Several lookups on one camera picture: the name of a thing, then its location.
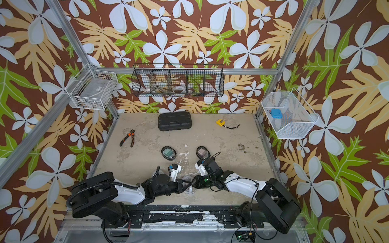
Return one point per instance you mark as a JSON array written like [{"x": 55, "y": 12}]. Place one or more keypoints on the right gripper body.
[{"x": 205, "y": 181}]

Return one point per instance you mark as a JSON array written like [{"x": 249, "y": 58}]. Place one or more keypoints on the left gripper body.
[{"x": 171, "y": 187}]

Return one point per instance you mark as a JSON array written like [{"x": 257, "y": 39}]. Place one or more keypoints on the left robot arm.
[{"x": 91, "y": 195}]

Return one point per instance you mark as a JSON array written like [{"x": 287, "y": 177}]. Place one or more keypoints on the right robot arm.
[{"x": 269, "y": 200}]

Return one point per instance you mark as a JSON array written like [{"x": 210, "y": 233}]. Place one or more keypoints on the yellow tape measure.
[{"x": 221, "y": 123}]

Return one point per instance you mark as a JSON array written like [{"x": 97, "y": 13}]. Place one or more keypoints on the orange black pliers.
[{"x": 130, "y": 135}]

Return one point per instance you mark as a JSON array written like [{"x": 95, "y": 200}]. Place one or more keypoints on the black hard case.
[{"x": 174, "y": 121}]

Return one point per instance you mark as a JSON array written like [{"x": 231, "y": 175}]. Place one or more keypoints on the blue object in basket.
[{"x": 276, "y": 113}]

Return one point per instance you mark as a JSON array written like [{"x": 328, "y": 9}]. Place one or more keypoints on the white mesh basket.
[{"x": 298, "y": 116}]

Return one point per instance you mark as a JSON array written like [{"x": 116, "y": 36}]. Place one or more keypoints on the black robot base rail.
[{"x": 197, "y": 216}]

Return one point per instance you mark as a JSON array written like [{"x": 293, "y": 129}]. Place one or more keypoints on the black wire basket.
[{"x": 181, "y": 80}]

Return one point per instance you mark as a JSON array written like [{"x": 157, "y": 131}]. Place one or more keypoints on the white wire basket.
[{"x": 92, "y": 88}]

